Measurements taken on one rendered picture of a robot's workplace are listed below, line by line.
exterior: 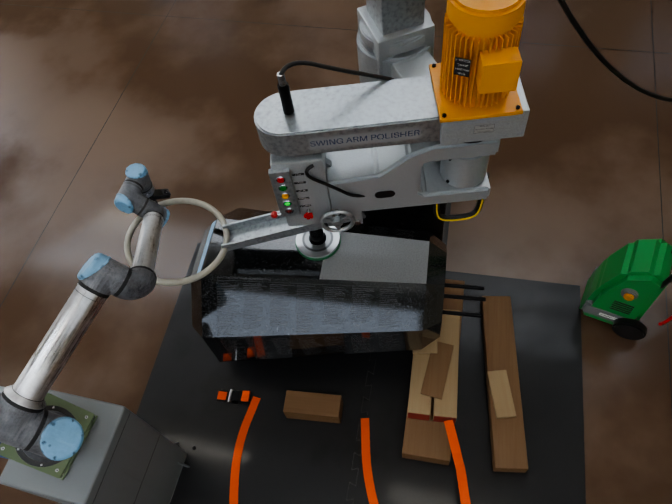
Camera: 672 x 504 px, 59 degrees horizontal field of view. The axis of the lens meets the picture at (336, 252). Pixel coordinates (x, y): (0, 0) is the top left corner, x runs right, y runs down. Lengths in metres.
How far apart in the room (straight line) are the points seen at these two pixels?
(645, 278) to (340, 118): 1.79
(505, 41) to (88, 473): 2.20
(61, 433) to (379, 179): 1.49
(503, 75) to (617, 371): 2.09
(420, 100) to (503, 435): 1.80
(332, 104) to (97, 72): 3.55
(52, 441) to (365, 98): 1.64
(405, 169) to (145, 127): 2.90
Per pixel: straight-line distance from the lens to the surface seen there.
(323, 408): 3.22
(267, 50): 5.15
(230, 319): 2.92
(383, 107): 2.15
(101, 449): 2.68
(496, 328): 3.43
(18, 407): 2.36
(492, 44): 1.96
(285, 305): 2.83
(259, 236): 2.72
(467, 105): 2.13
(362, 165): 2.37
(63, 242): 4.42
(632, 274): 3.27
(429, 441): 3.17
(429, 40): 2.71
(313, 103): 2.20
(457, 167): 2.38
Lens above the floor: 3.20
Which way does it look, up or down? 58 degrees down
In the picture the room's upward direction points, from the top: 10 degrees counter-clockwise
